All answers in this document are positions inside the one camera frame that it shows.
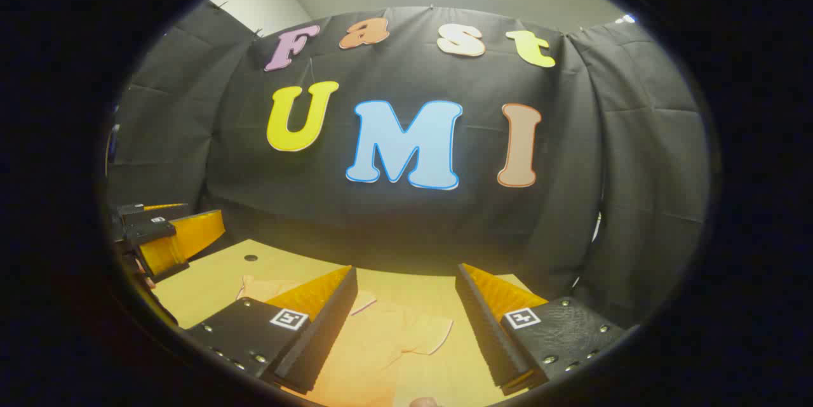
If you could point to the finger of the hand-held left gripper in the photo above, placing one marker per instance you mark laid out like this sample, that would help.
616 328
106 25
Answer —
184 239
155 213

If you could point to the ceiling light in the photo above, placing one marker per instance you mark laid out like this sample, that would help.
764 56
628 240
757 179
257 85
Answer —
626 18

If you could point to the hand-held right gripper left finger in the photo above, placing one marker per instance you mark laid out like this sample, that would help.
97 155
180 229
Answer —
324 331

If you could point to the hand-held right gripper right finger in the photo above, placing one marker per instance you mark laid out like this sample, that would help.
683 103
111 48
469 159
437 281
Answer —
486 331

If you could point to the black backdrop cloth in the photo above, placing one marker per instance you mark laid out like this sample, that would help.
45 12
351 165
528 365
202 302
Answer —
406 216

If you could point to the orange T-shirt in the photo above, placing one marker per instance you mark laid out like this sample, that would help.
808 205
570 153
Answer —
381 350

